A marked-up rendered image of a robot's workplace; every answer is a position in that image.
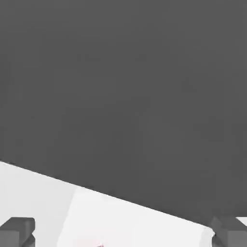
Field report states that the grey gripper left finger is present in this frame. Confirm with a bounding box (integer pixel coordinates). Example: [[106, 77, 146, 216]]
[[0, 217, 36, 247]]

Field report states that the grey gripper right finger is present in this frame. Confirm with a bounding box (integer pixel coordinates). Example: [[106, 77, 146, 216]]
[[210, 216, 247, 247]]

